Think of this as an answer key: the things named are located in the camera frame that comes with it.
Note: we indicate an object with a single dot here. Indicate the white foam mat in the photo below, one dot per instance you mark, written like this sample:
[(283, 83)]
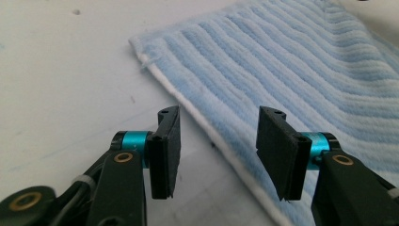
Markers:
[(62, 78)]

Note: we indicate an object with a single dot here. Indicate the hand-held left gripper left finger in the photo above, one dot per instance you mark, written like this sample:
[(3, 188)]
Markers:
[(164, 153)]

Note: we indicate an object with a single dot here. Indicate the light blue striped towel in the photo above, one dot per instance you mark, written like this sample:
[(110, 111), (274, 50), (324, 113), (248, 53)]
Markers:
[(266, 62)]

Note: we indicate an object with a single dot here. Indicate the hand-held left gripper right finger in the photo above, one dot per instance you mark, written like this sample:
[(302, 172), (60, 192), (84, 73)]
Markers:
[(282, 157)]

